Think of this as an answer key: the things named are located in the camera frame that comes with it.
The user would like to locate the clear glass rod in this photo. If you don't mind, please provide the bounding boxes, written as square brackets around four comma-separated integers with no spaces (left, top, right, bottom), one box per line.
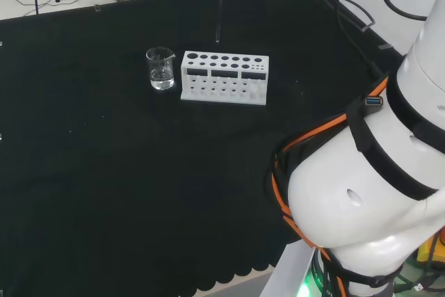
[215,0,225,44]

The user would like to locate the white test tube rack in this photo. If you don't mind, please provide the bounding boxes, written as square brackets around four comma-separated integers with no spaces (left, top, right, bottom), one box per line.
[180,50,270,106]

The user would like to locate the clear glass beaker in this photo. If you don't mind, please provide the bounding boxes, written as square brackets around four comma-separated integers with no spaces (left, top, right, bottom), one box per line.
[145,46,176,91]

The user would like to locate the black bench cloth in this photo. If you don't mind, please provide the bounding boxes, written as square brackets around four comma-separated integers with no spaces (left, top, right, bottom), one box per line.
[0,0,407,297]

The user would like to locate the yellow stop button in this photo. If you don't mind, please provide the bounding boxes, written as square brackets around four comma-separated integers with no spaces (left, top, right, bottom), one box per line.
[416,227,445,264]

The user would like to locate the orange cable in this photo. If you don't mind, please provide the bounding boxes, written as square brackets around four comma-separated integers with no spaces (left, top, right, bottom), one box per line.
[270,77,390,297]

